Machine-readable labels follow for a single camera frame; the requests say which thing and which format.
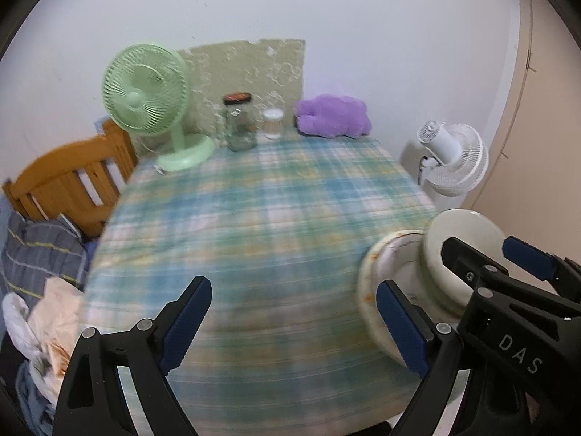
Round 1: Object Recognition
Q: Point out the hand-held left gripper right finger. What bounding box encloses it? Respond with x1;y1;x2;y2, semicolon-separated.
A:
376;279;464;436

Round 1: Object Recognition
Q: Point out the blue clothing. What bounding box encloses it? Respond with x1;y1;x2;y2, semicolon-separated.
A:
16;363;60;436

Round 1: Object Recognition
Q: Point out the white clip fan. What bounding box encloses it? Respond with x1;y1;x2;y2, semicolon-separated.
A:
417;120;489;197

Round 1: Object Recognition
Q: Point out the glass jar with dark lid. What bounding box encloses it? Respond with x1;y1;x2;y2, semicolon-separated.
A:
213;93;258;152

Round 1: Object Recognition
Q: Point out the white cloth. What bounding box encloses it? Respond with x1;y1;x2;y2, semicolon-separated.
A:
2;293;39;359

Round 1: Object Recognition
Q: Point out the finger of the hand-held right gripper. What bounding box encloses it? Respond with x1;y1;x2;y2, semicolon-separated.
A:
502;235;581;300
441;236;523;310

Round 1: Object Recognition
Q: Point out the plaid tablecloth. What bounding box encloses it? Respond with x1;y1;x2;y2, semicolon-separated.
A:
77;136;455;436

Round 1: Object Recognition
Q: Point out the grey plaid pillow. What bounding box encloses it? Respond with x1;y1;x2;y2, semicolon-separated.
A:
0;211;89;300

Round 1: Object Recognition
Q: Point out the green cartoon print board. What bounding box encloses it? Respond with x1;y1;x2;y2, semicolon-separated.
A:
175;37;306;146

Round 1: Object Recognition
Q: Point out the wooden bed headboard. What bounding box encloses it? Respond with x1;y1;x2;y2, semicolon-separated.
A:
2;118;139;237

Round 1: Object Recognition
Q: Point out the green desk fan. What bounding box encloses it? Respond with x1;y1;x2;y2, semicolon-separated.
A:
102;44;215;173

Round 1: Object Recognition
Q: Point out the beige door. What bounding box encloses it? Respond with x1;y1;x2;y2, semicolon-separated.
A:
463;0;581;264

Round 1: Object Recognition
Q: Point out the peach cloth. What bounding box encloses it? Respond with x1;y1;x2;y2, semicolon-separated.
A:
27;277;85;378

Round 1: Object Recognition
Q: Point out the clear cotton swab container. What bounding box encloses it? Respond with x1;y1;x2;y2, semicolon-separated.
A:
263;108;285;141

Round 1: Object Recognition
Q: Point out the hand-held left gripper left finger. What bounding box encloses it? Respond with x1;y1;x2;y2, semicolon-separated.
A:
53;275;213;436

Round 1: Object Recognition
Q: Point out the scalloped yellow flower plate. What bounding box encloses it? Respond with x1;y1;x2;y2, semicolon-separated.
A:
357;231;436;366

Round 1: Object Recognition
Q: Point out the purple plush cushion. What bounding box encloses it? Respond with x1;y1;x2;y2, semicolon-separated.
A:
294;94;372;140

